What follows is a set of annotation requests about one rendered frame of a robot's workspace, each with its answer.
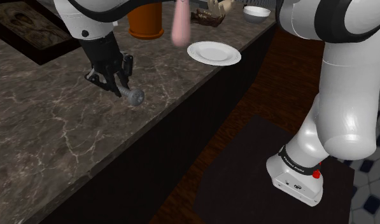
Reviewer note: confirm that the pink vase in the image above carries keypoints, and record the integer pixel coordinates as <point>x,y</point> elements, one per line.
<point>180,26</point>

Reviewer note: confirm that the orange cylindrical container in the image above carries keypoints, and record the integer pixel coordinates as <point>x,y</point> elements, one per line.
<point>145,20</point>

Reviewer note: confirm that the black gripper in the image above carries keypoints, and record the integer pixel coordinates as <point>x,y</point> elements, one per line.
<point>101,52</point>

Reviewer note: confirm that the dark robot stand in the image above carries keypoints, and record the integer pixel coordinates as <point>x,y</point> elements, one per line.
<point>248,173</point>

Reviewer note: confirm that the grey round-headed kitchen tool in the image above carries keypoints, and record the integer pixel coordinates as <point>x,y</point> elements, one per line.
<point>134,95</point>

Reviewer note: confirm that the white plate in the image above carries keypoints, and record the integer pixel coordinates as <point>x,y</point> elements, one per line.
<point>214,53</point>

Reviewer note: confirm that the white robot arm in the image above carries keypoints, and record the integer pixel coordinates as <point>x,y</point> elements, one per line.
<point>348,93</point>

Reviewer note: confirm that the white bowl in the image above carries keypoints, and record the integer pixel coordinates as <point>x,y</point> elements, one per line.
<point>256,14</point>

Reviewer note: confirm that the brown and beige figure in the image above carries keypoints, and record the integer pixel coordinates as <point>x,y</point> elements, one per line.
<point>213,12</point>

